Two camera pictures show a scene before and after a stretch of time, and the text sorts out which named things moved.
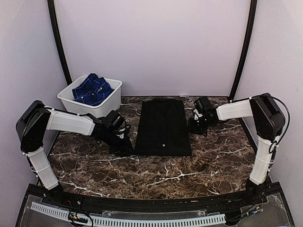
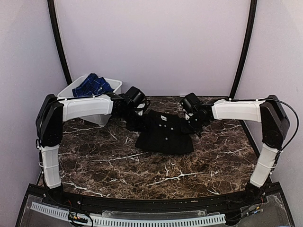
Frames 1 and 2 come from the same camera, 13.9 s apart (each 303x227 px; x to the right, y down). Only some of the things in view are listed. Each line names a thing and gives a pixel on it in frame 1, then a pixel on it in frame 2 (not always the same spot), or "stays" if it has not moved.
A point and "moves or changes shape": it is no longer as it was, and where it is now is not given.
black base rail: [244, 198] stays
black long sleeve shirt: [163, 129] moves or changes shape
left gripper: [124, 149] → [143, 125]
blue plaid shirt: [91, 89] stays
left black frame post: [51, 5] stays
